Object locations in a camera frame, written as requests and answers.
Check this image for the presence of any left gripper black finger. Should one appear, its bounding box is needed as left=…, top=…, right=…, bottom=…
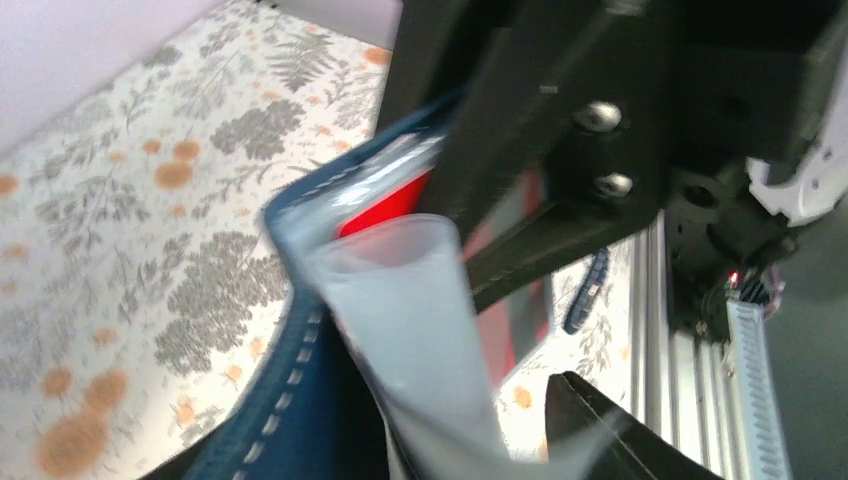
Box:
left=545, top=372, right=718, bottom=480

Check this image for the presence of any aluminium mounting rail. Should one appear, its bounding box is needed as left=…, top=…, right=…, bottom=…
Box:
left=630, top=215, right=737, bottom=479

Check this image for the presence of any red credit card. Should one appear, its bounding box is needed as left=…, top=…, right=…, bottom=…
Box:
left=338, top=165, right=553, bottom=384

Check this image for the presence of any blue card holder wallet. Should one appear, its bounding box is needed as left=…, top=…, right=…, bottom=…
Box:
left=142, top=86, right=624, bottom=480

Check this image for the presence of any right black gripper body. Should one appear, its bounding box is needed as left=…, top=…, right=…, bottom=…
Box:
left=662, top=0, right=848, bottom=346

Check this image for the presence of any grey slotted cable duct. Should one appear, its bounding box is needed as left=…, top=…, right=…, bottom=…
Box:
left=726, top=300, right=793, bottom=480

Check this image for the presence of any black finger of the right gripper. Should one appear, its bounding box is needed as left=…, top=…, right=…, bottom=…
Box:
left=378, top=1, right=682, bottom=272

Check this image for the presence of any floral patterned table mat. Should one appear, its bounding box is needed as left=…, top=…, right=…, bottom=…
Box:
left=0, top=0, right=637, bottom=480

